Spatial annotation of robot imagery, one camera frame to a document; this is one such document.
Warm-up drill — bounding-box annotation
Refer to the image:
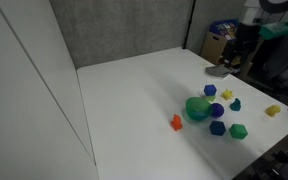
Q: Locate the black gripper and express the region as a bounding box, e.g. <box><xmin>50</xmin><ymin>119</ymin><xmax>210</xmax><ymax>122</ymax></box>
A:
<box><xmin>222</xmin><ymin>21</ymin><xmax>262</xmax><ymax>68</ymax></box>

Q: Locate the orange toy block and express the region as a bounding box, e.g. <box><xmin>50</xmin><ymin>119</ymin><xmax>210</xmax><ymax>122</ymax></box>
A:
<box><xmin>170</xmin><ymin>113</ymin><xmax>184</xmax><ymax>132</ymax></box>

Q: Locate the toy storage shelf with bins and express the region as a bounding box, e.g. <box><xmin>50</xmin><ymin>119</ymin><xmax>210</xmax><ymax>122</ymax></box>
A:
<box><xmin>199</xmin><ymin>18</ymin><xmax>248</xmax><ymax>68</ymax></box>

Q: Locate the yellow spiky toy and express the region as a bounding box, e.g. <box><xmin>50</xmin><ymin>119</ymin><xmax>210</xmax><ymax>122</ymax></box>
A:
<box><xmin>220</xmin><ymin>88</ymin><xmax>235</xmax><ymax>101</ymax></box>

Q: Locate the teal toy animal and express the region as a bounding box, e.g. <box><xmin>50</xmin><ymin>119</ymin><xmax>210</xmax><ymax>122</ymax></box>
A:
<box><xmin>229</xmin><ymin>97</ymin><xmax>242</xmax><ymax>112</ymax></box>

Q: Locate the green plastic bowl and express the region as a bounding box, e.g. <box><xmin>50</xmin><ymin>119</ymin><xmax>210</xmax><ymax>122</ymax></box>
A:
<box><xmin>185</xmin><ymin>96</ymin><xmax>214</xmax><ymax>123</ymax></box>

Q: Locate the yellow toy duck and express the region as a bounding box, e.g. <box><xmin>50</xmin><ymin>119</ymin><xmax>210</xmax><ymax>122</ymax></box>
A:
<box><xmin>265</xmin><ymin>104</ymin><xmax>282</xmax><ymax>118</ymax></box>

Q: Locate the light blue toy figure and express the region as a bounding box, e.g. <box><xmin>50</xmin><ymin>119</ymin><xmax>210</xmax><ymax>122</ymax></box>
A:
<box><xmin>192</xmin><ymin>111</ymin><xmax>208</xmax><ymax>120</ymax></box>

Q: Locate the dark blue toy cube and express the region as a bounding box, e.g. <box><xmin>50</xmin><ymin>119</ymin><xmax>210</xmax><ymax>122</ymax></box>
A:
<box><xmin>209</xmin><ymin>120</ymin><xmax>227</xmax><ymax>137</ymax></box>

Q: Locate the green toy cube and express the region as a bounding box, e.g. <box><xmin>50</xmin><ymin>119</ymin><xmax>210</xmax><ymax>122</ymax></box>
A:
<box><xmin>229</xmin><ymin>123</ymin><xmax>249</xmax><ymax>140</ymax></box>

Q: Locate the gray metal plate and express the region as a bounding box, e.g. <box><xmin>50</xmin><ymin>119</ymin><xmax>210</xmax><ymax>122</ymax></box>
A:
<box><xmin>204</xmin><ymin>64</ymin><xmax>234</xmax><ymax>80</ymax></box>

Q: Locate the blue pentagon block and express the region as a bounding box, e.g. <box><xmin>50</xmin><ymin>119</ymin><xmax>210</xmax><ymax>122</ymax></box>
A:
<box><xmin>203</xmin><ymin>84</ymin><xmax>218</xmax><ymax>97</ymax></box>

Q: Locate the black office chair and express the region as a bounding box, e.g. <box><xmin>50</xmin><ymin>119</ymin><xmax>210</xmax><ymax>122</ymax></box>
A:
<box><xmin>250</xmin><ymin>31</ymin><xmax>288</xmax><ymax>98</ymax></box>

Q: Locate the blue round block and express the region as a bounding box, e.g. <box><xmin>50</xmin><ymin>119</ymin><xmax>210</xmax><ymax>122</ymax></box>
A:
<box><xmin>211</xmin><ymin>102</ymin><xmax>225</xmax><ymax>118</ymax></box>

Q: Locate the black pole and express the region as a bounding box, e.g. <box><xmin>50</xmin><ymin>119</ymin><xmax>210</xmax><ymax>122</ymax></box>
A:
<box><xmin>182</xmin><ymin>0</ymin><xmax>197</xmax><ymax>50</ymax></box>

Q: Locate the green wrist camera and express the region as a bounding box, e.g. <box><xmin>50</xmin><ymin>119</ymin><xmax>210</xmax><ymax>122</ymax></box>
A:
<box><xmin>259</xmin><ymin>20</ymin><xmax>288</xmax><ymax>40</ymax></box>

